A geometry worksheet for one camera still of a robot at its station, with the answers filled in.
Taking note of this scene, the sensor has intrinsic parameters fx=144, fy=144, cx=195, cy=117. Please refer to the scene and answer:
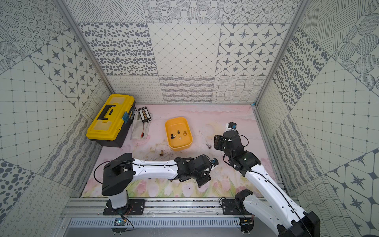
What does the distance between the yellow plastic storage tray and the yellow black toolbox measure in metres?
0.29

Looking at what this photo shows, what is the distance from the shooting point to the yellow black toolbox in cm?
86

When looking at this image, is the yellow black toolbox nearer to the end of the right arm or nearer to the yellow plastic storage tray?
the yellow plastic storage tray

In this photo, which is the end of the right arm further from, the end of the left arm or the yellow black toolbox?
the yellow black toolbox

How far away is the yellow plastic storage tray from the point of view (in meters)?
0.94

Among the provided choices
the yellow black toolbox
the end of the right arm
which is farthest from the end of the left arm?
the yellow black toolbox
